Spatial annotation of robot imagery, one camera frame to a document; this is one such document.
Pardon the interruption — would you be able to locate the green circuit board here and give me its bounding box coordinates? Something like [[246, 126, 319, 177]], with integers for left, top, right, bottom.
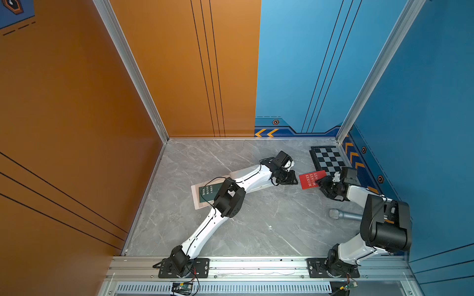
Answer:
[[337, 281, 359, 295], [170, 282, 193, 296]]

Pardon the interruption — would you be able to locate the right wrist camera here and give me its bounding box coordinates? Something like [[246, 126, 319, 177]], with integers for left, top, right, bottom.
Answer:
[[333, 166, 360, 186]]

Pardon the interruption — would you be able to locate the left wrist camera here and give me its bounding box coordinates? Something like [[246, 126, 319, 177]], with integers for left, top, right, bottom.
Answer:
[[271, 150, 294, 170]]

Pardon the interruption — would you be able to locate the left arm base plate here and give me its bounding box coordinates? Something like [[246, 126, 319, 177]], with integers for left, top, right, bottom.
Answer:
[[156, 258, 210, 279]]

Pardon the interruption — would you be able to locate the green card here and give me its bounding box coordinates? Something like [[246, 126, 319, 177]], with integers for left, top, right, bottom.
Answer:
[[198, 183, 222, 204]]

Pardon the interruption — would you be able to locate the red money card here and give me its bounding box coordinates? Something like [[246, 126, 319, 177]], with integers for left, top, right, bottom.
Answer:
[[299, 170, 327, 190]]

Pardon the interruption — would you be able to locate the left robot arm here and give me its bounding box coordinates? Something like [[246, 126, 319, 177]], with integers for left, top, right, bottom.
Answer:
[[162, 160, 297, 278]]

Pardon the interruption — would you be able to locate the pink photo album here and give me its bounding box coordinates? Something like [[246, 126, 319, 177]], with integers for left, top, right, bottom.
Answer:
[[191, 166, 258, 210]]

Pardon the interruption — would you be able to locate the aluminium front rail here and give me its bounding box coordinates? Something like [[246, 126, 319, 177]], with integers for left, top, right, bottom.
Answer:
[[105, 256, 415, 281]]

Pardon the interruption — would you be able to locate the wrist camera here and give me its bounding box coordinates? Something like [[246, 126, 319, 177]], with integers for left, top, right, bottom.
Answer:
[[333, 166, 360, 186], [271, 150, 294, 170]]

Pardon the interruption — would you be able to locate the left green circuit board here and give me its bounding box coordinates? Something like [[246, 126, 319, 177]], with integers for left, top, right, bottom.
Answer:
[[170, 282, 193, 296]]

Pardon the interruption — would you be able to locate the black white chessboard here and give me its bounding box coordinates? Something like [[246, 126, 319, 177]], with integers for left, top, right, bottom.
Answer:
[[309, 146, 347, 176]]

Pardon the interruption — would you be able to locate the silver microphone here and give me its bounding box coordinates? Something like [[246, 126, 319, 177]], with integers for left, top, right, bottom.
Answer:
[[329, 208, 362, 222]]

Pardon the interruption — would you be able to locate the right green circuit board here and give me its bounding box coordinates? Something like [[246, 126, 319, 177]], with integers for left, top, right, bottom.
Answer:
[[337, 281, 359, 295]]

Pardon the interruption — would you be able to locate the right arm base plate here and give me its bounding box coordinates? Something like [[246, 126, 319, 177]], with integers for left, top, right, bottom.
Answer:
[[306, 258, 360, 279]]

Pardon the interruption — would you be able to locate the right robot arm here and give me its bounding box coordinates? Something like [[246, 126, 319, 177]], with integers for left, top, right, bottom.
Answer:
[[317, 176, 412, 278]]

